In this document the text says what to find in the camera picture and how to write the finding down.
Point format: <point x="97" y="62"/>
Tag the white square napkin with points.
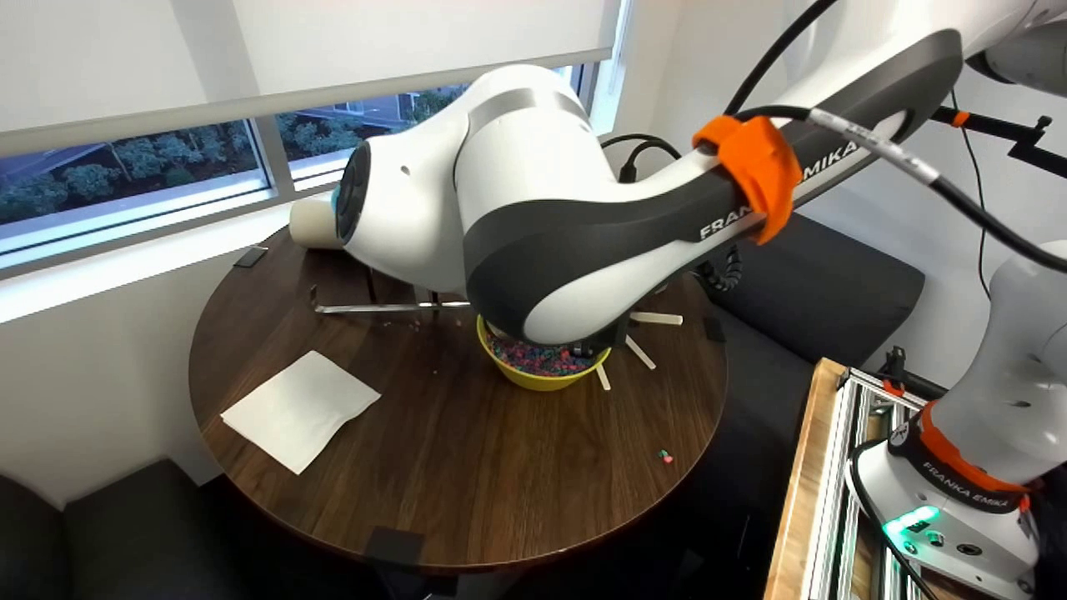
<point x="301" y="408"/>

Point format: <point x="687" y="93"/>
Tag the black clamp knob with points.
<point x="890" y="363"/>

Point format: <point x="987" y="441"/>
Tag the small loose bead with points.
<point x="666" y="458"/>

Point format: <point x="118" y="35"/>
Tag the light wooden board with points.
<point x="794" y="489"/>

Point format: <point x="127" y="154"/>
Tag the white plastic spoon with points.
<point x="659" y="318"/>
<point x="637" y="352"/>
<point x="602" y="378"/>

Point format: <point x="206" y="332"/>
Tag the colourful beads in yellow bowl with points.
<point x="543" y="356"/>

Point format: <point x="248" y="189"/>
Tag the round dark wooden table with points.
<point x="469" y="468"/>

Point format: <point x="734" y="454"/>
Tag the white window blind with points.
<point x="221" y="44"/>

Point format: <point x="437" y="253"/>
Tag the black ottoman seat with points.
<point x="111" y="535"/>

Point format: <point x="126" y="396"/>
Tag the black couch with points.
<point x="820" y="288"/>

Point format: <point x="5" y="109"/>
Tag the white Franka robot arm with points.
<point x="535" y="179"/>

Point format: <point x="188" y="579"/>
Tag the yellow bowl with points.
<point x="543" y="378"/>

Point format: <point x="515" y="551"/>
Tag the metal ladle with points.
<point x="378" y="308"/>

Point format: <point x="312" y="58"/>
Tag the aluminium frame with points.
<point x="852" y="479"/>

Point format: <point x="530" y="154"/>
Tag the white window frame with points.
<point x="271" y="154"/>

